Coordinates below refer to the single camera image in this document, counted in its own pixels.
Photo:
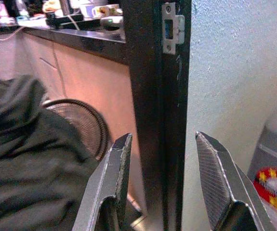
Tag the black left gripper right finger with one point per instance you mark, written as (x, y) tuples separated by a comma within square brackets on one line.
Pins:
[(225, 183)]

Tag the black door frame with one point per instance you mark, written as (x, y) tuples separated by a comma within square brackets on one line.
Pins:
[(160, 115)]

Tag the white mug with print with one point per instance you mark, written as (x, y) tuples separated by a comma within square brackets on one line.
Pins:
[(103, 10)]

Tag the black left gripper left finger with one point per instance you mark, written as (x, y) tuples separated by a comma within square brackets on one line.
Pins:
[(109, 183)]

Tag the pink base cabinet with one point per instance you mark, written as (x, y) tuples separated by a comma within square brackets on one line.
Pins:
[(80, 81)]

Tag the black round electric fan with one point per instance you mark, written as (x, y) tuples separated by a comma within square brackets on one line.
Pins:
[(85, 125)]

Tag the silver door strike plate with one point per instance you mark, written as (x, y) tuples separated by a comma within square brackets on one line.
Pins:
[(172, 29)]

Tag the grey white appliance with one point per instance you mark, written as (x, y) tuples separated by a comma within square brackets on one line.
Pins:
[(273, 158)]

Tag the white blue cup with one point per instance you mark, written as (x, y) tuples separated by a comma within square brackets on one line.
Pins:
[(87, 9)]

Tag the dark grey garment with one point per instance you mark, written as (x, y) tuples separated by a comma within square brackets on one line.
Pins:
[(27, 154)]

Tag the dark kitchen countertop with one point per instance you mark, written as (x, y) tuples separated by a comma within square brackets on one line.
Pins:
[(75, 36)]

